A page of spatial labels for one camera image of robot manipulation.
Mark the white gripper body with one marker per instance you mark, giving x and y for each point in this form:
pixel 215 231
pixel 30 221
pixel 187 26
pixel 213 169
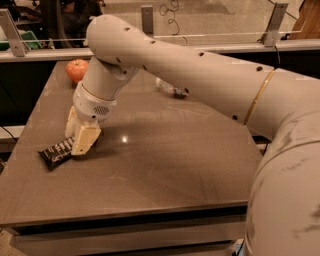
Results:
pixel 90 106

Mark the green bin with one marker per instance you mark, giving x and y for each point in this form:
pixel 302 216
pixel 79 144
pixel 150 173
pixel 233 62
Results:
pixel 28 38

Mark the glass barrier panel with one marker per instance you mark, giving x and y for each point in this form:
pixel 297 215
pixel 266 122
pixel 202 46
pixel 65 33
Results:
pixel 204 22

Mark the red apple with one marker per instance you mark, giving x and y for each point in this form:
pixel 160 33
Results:
pixel 76 69

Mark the grey table drawer unit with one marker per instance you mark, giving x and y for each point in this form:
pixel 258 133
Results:
pixel 203 232

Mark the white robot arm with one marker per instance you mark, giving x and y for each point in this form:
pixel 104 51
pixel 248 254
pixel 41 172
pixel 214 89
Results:
pixel 283 214

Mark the right metal glass bracket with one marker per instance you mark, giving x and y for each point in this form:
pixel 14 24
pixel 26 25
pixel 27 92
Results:
pixel 270 35

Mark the metal glass bracket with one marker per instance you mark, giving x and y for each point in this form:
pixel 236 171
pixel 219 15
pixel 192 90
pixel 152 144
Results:
pixel 18 47
pixel 147 19
pixel 270 35

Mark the left metal glass bracket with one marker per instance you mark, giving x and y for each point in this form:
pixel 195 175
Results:
pixel 18 47

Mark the black office chair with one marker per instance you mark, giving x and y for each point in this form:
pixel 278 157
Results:
pixel 66 21

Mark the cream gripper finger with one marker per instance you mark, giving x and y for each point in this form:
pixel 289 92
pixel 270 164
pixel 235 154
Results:
pixel 85 134
pixel 72 123

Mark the middle metal glass bracket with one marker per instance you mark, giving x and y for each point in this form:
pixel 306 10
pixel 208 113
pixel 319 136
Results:
pixel 147 19

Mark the black rxbar chocolate bar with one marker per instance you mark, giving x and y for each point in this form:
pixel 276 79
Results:
pixel 57 154

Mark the clear plastic water bottle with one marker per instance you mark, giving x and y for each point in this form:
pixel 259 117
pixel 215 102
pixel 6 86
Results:
pixel 170 90

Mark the blue box under table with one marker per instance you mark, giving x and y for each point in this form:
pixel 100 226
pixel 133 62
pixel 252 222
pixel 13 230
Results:
pixel 240 250

